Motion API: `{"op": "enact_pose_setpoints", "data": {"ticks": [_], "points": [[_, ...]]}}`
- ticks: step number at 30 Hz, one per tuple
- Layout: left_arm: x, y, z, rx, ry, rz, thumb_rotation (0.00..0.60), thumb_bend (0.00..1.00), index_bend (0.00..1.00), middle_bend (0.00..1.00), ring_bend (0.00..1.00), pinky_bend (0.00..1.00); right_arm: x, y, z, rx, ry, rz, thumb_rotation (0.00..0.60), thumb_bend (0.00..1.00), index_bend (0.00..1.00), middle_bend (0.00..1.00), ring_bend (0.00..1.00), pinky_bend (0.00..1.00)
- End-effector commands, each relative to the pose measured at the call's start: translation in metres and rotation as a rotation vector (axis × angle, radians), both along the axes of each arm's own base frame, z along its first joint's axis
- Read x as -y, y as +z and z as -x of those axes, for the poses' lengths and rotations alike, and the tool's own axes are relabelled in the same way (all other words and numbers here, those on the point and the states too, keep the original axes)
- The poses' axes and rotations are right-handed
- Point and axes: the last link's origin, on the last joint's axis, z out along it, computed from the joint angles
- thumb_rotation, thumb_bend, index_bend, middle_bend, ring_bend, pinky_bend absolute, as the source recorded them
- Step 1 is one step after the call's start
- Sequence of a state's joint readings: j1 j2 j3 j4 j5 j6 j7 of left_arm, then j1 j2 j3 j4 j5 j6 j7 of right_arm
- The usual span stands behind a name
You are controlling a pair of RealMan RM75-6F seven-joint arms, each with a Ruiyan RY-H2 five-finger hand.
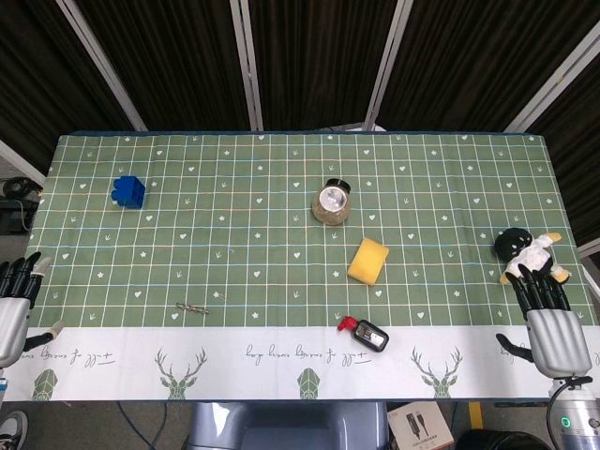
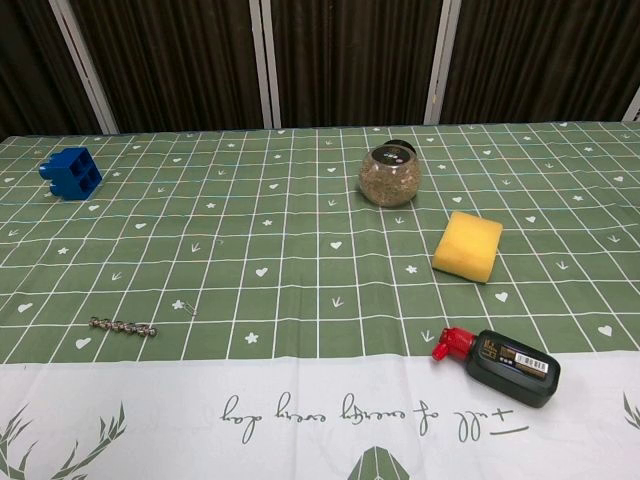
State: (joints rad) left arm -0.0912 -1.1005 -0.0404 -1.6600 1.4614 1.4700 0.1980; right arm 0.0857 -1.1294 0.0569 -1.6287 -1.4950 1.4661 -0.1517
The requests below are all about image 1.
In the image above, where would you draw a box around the black equipment box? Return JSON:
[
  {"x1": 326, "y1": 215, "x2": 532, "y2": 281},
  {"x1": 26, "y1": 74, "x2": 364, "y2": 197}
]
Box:
[{"x1": 0, "y1": 199, "x2": 37, "y2": 234}]

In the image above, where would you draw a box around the white cardboard product box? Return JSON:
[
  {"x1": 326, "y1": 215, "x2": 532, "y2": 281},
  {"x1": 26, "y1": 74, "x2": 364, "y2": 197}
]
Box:
[{"x1": 387, "y1": 401, "x2": 455, "y2": 449}]

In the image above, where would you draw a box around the black cable coil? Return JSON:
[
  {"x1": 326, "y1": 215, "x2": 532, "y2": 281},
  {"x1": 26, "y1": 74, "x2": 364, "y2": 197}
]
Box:
[{"x1": 3, "y1": 176, "x2": 43, "y2": 198}]

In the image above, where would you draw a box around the round glass jar black lid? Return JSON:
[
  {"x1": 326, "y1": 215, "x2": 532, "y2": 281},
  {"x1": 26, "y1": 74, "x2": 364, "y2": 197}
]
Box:
[{"x1": 311, "y1": 178, "x2": 353, "y2": 226}]

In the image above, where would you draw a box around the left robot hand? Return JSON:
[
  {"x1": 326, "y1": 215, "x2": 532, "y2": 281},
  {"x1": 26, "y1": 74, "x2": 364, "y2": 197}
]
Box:
[{"x1": 0, "y1": 251, "x2": 68, "y2": 369}]

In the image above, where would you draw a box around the blue floor cable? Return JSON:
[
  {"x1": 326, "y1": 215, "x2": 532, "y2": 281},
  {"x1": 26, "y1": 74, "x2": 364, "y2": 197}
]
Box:
[{"x1": 116, "y1": 401, "x2": 170, "y2": 450}]

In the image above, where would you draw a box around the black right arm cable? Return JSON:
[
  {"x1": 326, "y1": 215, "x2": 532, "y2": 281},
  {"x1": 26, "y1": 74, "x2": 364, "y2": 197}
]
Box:
[{"x1": 545, "y1": 374, "x2": 594, "y2": 426}]

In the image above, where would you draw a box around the black white penguin plush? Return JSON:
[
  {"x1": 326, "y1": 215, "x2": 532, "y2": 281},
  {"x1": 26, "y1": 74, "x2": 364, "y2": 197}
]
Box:
[{"x1": 493, "y1": 227, "x2": 572, "y2": 286}]

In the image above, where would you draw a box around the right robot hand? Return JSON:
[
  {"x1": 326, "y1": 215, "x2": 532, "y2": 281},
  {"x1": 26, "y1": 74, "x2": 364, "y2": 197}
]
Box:
[{"x1": 495, "y1": 265, "x2": 593, "y2": 379}]

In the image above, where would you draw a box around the yellow sponge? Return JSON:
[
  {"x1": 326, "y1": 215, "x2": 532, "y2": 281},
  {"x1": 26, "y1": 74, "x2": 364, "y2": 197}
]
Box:
[{"x1": 347, "y1": 237, "x2": 390, "y2": 286}]

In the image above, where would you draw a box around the white partition post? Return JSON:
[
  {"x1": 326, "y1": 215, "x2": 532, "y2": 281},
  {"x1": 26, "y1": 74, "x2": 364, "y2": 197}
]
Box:
[
  {"x1": 228, "y1": 0, "x2": 264, "y2": 131},
  {"x1": 55, "y1": 0, "x2": 150, "y2": 132},
  {"x1": 0, "y1": 138, "x2": 49, "y2": 183},
  {"x1": 503, "y1": 44, "x2": 600, "y2": 135},
  {"x1": 363, "y1": 0, "x2": 413, "y2": 132}
]

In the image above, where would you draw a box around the black round bin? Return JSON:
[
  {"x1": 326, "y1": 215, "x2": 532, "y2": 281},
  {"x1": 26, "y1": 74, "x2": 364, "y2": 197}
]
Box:
[{"x1": 457, "y1": 428, "x2": 559, "y2": 450}]

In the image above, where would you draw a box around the grey sneaker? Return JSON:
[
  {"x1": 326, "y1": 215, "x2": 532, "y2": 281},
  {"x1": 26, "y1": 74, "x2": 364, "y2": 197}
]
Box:
[{"x1": 0, "y1": 411, "x2": 29, "y2": 450}]

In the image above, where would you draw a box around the black ink bottle red cap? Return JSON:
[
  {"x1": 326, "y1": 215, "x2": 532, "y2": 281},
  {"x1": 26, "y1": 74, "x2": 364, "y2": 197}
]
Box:
[{"x1": 337, "y1": 315, "x2": 390, "y2": 353}]

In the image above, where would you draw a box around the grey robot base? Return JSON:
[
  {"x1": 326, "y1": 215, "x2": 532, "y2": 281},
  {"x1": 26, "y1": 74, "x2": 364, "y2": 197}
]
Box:
[{"x1": 187, "y1": 401, "x2": 390, "y2": 450}]

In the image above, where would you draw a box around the dark ribbed partition panel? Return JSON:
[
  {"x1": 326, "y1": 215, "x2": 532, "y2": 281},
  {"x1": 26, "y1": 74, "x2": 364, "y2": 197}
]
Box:
[
  {"x1": 379, "y1": 0, "x2": 600, "y2": 132},
  {"x1": 74, "y1": 0, "x2": 252, "y2": 132},
  {"x1": 246, "y1": 0, "x2": 399, "y2": 131},
  {"x1": 0, "y1": 0, "x2": 137, "y2": 163},
  {"x1": 529, "y1": 69, "x2": 600, "y2": 249}
]

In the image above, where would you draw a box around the blue toy building block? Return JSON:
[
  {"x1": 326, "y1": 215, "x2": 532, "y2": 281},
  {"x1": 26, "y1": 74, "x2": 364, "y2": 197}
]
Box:
[{"x1": 110, "y1": 175, "x2": 147, "y2": 211}]

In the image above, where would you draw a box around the green checked tablecloth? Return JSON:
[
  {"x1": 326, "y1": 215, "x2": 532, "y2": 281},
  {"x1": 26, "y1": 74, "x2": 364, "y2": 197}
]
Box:
[{"x1": 2, "y1": 130, "x2": 600, "y2": 403}]

